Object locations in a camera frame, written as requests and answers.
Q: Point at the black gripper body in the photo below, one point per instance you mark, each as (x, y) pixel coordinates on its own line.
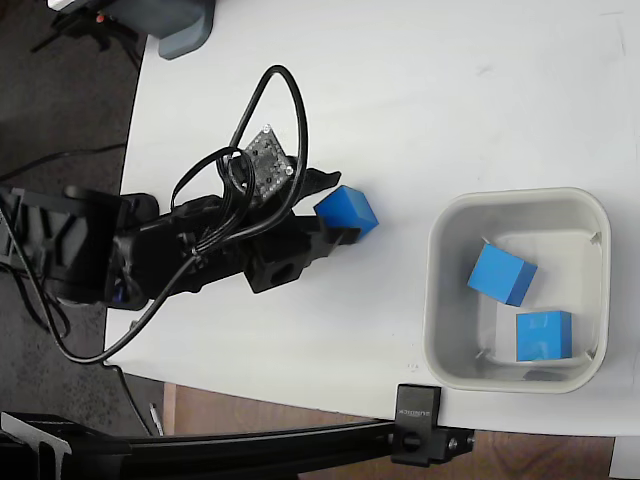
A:
(270, 250)

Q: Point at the black aluminium rail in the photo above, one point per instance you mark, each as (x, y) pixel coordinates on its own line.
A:
(250, 447)

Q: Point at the gray stand base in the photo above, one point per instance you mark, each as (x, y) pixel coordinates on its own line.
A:
(182, 27)

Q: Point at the white plastic bin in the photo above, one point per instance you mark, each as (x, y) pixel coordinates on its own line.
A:
(450, 300)

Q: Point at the black tripod stand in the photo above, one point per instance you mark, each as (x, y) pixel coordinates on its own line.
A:
(75, 22)

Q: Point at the small metal nut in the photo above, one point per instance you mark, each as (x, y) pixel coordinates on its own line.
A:
(133, 325)

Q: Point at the black table clamp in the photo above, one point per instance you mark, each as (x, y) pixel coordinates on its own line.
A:
(417, 425)

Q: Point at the black metal bracket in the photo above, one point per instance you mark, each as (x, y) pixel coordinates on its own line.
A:
(35, 445)

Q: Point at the blue cube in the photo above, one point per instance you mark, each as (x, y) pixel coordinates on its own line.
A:
(542, 335)
(497, 272)
(350, 207)

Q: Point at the gripper camera circuit board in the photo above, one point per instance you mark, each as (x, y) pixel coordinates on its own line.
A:
(267, 165)

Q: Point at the white pen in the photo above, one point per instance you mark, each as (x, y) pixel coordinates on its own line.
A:
(156, 419)

